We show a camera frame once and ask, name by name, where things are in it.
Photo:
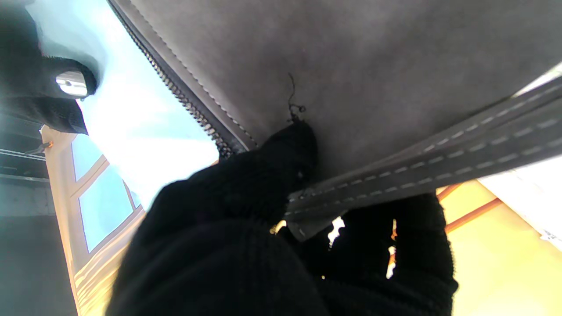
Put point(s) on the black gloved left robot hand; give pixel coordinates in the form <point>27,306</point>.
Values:
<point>219,254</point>

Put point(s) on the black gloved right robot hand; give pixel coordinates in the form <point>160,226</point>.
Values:
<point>26,79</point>

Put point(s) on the grey zippered storage pouch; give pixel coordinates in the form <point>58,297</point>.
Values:
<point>373,79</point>

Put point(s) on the printed living room backdrop cloth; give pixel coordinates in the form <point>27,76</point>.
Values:
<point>96,210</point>

